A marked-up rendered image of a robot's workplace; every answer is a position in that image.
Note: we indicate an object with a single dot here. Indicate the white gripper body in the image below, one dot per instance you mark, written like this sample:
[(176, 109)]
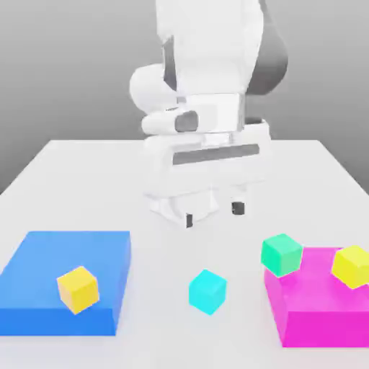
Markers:
[(216, 170)]

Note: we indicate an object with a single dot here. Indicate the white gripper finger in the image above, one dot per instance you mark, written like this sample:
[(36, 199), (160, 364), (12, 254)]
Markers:
[(189, 220), (238, 208)]

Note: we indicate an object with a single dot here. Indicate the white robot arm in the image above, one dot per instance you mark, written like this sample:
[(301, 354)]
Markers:
[(213, 57)]

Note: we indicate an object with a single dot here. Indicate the small green cube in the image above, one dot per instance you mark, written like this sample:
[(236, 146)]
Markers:
[(281, 255)]

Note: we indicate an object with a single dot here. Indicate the small cyan cube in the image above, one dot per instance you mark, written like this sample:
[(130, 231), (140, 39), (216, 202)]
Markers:
[(207, 292)]

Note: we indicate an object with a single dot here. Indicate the small lime yellow cube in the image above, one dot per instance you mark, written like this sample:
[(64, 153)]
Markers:
[(351, 266)]

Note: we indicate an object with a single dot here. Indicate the small golden yellow cube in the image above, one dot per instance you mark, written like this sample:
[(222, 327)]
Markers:
[(77, 289)]

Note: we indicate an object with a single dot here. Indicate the large magenta box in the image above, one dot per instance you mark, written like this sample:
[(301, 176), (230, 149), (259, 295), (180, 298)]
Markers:
[(314, 299)]

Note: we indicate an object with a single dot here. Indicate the large blue box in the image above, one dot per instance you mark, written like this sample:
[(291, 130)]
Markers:
[(57, 253)]

